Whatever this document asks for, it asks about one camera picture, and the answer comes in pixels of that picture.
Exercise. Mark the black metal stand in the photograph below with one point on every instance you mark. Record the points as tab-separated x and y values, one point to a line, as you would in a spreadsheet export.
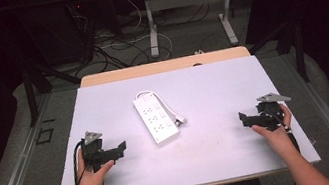
298	50
31	94

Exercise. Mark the white power strip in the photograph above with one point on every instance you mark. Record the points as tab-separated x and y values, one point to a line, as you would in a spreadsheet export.
156	120

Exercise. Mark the dark equipment rack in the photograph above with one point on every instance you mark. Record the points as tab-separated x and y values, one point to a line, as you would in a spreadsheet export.
54	33

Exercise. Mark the wooden table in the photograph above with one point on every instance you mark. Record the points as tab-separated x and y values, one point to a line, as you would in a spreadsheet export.
161	66

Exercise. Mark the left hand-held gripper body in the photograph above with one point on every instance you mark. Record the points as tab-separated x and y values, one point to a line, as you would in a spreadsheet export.
92	150

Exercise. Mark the person's left hand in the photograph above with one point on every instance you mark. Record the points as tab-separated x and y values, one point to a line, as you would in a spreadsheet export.
90	182

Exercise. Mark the white plug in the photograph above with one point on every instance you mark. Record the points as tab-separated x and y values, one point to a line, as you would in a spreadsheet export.
180	120

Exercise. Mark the white table mat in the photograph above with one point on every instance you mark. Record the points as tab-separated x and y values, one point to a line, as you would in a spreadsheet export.
207	98

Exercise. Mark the person's right hand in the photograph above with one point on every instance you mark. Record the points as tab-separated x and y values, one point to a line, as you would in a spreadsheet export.
278	137

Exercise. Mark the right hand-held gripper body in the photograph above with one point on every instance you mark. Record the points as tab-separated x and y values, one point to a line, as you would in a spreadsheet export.
271	115

